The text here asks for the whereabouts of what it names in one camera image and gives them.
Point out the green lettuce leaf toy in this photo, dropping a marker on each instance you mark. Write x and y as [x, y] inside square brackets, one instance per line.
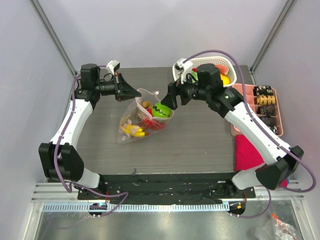
[194, 76]

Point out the watermelon slice toy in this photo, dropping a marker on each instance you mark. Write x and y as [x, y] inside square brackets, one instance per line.
[223, 69]

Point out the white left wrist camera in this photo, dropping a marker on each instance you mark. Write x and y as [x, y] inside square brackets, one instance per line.
[113, 66]

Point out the yellow leopard sock roll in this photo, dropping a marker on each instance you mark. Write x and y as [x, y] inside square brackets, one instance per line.
[264, 100]

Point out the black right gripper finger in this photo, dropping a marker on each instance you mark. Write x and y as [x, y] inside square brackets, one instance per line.
[171, 89]
[171, 102]

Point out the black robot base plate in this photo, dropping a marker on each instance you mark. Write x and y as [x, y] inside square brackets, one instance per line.
[172, 189]

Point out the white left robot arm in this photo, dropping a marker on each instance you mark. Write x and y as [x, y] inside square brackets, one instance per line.
[59, 157]

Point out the pink divided organizer tray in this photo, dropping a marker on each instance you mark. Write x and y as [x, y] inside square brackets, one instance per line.
[250, 100]

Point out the green apple toy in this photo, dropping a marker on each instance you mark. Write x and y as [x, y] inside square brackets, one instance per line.
[161, 111]

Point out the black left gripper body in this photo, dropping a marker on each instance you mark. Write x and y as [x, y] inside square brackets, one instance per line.
[109, 87]

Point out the black patterned sock roll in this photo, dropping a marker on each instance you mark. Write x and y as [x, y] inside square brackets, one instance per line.
[268, 120]

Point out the clear pink zip top bag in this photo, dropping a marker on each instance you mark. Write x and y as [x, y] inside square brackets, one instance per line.
[143, 117]

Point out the magenta cloth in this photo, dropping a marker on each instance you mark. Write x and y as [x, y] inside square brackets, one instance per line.
[246, 155]

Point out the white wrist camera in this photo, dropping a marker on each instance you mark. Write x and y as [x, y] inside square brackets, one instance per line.
[113, 66]
[180, 70]

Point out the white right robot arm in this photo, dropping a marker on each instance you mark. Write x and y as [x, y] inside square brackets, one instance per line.
[230, 105]

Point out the crumpled clear plastic bag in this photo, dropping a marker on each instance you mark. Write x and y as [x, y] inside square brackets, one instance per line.
[276, 229]

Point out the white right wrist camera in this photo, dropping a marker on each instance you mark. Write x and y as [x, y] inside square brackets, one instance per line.
[180, 70]

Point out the yellow banana bunch toy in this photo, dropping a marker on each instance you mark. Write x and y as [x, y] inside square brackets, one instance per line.
[132, 130]

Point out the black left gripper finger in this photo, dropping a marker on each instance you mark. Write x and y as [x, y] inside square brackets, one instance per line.
[125, 97]
[124, 87]

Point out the black pink floral sock roll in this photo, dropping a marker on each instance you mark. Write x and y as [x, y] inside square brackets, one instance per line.
[274, 129]

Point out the dark brown sock roll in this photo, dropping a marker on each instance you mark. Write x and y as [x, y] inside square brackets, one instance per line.
[267, 110]

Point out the brown longan bunch toy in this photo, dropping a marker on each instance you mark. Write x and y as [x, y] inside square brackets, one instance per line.
[146, 104]

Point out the white slotted cable duct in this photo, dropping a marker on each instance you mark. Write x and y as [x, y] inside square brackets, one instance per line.
[93, 207]

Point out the aluminium frame rail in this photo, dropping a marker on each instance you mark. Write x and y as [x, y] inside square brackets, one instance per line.
[53, 192]

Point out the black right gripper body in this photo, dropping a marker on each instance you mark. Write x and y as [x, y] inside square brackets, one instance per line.
[178, 93]

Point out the red chili pepper toy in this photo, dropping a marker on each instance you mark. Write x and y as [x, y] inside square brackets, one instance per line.
[153, 124]

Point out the white perforated plastic basket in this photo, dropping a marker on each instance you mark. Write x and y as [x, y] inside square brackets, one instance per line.
[215, 60]

